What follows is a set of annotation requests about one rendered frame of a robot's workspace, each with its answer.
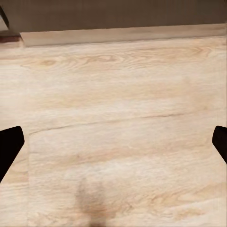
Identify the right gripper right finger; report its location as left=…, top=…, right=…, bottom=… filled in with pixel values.
left=212, top=126, right=227, bottom=164

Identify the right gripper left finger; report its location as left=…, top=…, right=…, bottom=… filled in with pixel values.
left=0, top=126, right=25, bottom=183

